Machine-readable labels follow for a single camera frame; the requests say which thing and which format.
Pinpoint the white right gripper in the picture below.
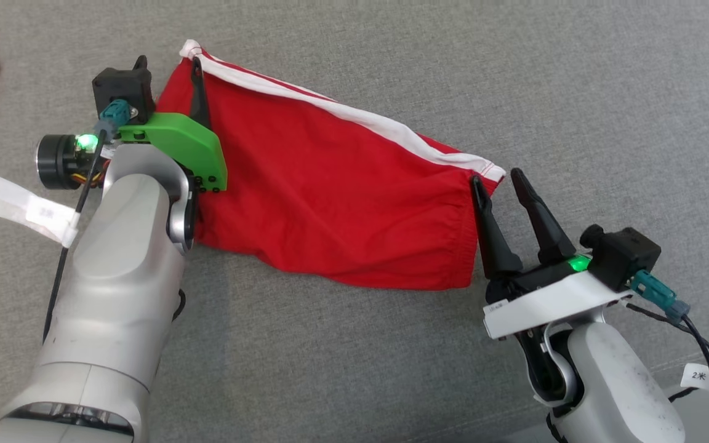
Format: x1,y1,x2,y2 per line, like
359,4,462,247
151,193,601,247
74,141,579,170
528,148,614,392
470,167,633,340

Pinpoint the black right cable teal plug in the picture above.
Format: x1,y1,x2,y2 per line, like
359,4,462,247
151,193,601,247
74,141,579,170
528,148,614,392
628,271,709,443

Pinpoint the red shorts white stripe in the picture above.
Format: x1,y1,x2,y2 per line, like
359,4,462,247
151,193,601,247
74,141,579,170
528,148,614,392
155,39,507,291

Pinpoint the black left cable teal plug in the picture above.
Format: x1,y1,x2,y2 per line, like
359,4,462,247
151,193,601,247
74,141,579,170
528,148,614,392
42,98,135,345

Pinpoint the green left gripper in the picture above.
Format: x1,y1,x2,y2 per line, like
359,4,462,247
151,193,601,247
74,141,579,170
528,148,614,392
36,55,229,191

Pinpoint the white strap on left cable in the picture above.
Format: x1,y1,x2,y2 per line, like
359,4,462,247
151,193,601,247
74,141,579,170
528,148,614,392
0,166,79,248

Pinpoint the white tag on right cable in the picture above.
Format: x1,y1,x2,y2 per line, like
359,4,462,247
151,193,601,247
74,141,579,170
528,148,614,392
681,363,709,389

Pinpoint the black cable teal plug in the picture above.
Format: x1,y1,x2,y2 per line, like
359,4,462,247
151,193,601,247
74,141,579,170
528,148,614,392
42,98,135,345
628,271,709,443

